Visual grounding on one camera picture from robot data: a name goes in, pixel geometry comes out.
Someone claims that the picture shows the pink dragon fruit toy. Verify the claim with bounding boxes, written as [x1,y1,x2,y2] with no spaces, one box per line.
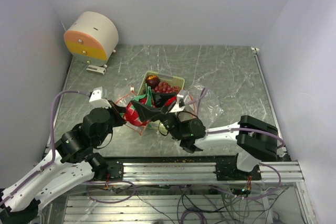
[123,86,154,127]

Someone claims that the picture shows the clear orange zip bag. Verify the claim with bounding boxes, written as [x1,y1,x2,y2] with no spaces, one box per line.
[114,84,155,135]

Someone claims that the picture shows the purple grape bunch toy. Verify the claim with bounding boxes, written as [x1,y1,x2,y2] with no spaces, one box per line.
[152,81,181,93]

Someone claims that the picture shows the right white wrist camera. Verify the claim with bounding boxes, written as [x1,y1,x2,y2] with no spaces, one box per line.
[170,89,192,113]

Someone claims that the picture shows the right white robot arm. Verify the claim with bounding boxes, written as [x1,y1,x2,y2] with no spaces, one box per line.
[130,90,281,180]

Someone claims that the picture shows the loose cables under table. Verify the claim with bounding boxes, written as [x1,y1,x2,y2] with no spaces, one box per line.
[86,163,292,224]

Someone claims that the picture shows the white corner clip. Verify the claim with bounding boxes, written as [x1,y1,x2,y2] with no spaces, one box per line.
[251,47,259,54]

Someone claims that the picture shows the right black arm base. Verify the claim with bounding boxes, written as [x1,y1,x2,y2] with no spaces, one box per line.
[214,161,261,181]

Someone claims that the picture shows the aluminium frame rail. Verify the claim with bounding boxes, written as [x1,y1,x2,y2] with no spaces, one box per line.
[31,155,316,224]

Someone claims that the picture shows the round cream drawer cabinet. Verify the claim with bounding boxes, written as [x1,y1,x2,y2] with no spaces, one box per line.
[64,11,119,67]

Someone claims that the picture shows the small white grey block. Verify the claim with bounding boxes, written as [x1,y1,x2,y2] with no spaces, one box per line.
[86,65,107,76]

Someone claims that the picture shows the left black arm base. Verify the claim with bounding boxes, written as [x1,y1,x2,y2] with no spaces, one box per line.
[86,153,124,181]

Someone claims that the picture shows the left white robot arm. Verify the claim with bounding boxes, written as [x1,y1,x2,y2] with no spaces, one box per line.
[1,100,126,223]

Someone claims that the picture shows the pale green plastic basket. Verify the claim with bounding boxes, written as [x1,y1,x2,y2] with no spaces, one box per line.
[138,70,185,134]

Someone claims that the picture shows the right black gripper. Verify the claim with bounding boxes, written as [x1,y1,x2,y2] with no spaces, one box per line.
[132,90,184,141]

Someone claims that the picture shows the dark red apple toy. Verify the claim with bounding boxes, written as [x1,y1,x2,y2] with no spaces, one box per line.
[145,75,160,89]

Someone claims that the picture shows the bright red apple toy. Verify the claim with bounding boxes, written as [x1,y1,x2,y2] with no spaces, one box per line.
[165,97,176,105]

